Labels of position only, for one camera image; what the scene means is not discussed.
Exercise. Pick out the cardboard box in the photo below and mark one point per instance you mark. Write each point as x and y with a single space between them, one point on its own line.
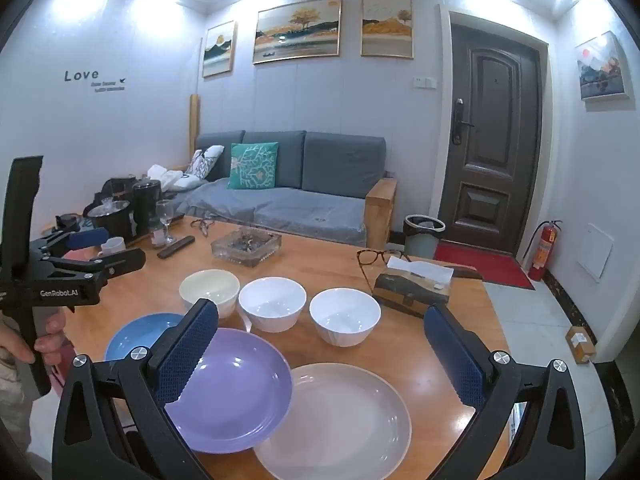
581 345

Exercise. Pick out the person's left hand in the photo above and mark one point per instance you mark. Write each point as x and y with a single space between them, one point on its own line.
52 345

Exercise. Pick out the black remote control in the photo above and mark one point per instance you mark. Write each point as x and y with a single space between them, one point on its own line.
175 247

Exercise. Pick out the small glass jar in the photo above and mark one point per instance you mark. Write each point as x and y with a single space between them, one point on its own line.
157 236

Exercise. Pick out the grey sofa with wooden frame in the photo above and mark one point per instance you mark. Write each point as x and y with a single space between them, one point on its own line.
320 160

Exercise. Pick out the teal patterned pillow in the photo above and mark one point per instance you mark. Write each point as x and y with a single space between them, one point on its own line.
254 166

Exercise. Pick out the white bowl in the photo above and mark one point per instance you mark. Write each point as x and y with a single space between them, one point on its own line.
345 315
272 302

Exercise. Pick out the black cylindrical canister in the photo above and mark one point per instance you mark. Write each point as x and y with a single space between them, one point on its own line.
146 202

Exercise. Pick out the red door mat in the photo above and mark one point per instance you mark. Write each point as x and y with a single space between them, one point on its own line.
485 262

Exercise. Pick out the white-framed mountain painting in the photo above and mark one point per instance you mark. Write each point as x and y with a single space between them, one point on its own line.
601 67

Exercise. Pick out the orange hills painting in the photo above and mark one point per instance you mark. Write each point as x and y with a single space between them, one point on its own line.
386 27

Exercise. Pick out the white wall panel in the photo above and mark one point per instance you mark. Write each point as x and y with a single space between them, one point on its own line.
595 252

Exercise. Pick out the pale pink plate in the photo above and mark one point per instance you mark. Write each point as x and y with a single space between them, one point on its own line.
340 425

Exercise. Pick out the person's beige clothing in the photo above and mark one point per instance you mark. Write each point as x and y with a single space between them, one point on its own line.
17 410

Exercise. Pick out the black kettle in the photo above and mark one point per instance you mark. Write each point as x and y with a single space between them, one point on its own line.
120 187

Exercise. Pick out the wooden board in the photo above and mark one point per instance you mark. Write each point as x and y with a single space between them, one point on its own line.
194 125

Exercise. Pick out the white patterned pillow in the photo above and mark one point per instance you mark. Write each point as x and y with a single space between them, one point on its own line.
205 160

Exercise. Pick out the small landscape painting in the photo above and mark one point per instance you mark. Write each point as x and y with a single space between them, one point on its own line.
219 50

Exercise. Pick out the white clothing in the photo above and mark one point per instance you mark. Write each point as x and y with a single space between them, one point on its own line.
167 177

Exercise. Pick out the wine glass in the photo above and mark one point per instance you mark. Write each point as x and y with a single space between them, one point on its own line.
164 210

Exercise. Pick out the glass ashtray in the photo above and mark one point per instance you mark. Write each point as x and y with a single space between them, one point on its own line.
245 247

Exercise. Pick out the tortoiseshell eyeglasses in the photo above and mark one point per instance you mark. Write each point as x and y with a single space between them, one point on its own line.
358 257

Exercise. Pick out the cream bowl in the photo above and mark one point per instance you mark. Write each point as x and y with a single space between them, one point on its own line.
210 287

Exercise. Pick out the trash bin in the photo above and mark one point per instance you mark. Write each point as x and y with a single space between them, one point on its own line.
422 240

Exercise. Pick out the large landscape painting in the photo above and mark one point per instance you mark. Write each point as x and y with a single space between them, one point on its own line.
297 30

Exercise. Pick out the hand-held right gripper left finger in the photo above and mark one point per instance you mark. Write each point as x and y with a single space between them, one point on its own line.
185 355

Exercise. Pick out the white cup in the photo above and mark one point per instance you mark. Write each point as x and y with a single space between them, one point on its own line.
112 246

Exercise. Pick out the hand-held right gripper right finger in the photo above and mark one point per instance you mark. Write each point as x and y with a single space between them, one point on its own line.
455 355

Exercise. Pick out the white light switch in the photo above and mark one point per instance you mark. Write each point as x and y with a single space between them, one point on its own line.
423 82

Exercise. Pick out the purple plate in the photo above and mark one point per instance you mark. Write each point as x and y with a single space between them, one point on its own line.
235 390

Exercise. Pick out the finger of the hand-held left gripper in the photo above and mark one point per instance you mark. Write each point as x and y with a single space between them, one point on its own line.
120 262
87 237

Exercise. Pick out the brown tissue box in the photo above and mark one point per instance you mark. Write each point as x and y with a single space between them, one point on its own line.
405 292

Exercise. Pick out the dark brown door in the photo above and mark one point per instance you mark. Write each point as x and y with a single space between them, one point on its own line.
492 135

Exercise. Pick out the black pot with glass lid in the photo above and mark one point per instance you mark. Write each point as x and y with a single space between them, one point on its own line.
112 215

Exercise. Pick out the black wall lettering sticker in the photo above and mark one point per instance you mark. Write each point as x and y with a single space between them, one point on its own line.
82 76

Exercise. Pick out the red fire extinguisher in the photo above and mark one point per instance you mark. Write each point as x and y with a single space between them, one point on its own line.
542 252

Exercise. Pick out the blue plate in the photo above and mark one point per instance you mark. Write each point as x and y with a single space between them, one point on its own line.
135 332

